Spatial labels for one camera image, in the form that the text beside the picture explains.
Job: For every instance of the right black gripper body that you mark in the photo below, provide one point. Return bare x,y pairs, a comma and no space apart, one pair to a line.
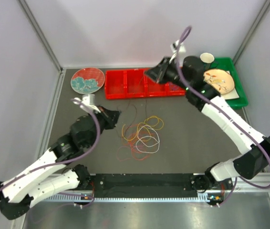
169,73

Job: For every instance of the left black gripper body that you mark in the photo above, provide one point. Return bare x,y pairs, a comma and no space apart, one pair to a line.
105,120

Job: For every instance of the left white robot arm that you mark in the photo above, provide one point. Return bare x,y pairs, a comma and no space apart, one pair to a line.
18,195

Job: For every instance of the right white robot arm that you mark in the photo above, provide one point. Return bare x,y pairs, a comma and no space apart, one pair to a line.
253,146

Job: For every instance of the red four-compartment bin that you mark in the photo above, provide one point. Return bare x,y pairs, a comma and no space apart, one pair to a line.
133,83

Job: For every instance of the white green cup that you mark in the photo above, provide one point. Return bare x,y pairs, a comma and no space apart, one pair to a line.
208,60

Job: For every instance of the red blue floral plate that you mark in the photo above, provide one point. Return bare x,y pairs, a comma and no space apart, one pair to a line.
87,80

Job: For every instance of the beige bird pattern plate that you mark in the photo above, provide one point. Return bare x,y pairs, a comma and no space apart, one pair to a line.
221,80

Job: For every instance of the green plastic tray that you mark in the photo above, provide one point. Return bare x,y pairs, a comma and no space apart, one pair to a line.
226,64

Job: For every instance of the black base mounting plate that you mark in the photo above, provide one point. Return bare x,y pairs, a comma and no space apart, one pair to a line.
146,185

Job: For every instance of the white square plate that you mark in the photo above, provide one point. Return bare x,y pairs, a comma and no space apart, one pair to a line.
233,94

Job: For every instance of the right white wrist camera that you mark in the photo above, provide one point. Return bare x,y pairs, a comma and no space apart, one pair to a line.
180,52

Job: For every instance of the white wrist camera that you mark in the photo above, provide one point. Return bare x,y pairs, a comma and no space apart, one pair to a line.
87,103
180,52

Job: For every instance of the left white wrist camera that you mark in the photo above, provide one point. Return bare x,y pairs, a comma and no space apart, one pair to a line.
87,103

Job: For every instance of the grey slotted cable duct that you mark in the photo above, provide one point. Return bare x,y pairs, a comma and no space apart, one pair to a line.
65,198

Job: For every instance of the aluminium frame right post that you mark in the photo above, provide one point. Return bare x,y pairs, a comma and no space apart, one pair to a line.
258,20

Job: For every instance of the aluminium frame post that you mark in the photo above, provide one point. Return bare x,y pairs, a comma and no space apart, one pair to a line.
258,20
37,29

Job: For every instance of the aluminium frame left post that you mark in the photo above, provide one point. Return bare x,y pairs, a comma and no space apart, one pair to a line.
37,29

